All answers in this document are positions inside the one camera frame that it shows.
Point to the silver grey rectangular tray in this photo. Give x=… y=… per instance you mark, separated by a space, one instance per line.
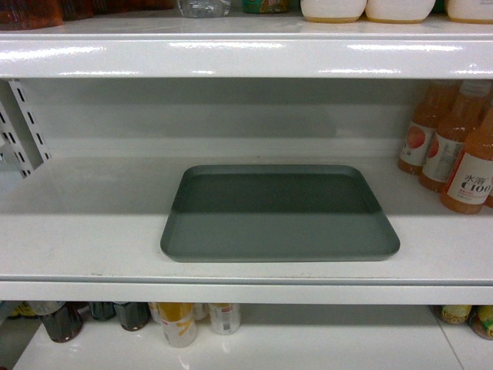
x=276 y=213

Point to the white labelled drink bottle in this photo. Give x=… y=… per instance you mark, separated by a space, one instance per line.
x=225 y=318

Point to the yellow white drink bottle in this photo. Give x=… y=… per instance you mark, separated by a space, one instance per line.
x=178 y=323

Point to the white middle store shelf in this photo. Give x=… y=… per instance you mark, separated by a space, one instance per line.
x=89 y=229

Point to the white store shelf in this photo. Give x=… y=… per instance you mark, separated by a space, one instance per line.
x=165 y=44
x=89 y=229

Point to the dark soda bottle right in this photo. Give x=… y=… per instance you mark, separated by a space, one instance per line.
x=132 y=316

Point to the dark soda bottle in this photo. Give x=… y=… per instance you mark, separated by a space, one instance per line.
x=132 y=316
x=61 y=320

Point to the white upper store shelf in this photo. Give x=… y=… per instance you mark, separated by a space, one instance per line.
x=165 y=44

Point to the clear water bottle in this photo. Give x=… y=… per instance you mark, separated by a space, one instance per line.
x=204 y=9

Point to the white jug bottle left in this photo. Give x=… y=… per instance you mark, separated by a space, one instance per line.
x=332 y=11

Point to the orange juice bottle back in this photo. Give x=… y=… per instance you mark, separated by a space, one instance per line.
x=436 y=103

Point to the orange juice bottle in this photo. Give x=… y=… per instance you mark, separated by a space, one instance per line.
x=453 y=128
x=436 y=103
x=470 y=182

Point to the orange juice bottle front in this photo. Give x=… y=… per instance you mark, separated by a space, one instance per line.
x=470 y=182

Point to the dark soda bottle left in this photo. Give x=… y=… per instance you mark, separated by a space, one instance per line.
x=61 y=320

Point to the white slotted shelf upright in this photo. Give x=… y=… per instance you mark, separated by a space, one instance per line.
x=25 y=146

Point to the orange juice bottle middle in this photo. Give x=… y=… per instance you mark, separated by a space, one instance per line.
x=453 y=128

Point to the yellow green bottle lower-right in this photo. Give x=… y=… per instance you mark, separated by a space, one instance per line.
x=481 y=321

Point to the white jug bottle right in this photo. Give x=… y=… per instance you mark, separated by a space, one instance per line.
x=470 y=11

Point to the dark red bottle top-left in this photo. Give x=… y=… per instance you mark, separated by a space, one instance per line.
x=18 y=15

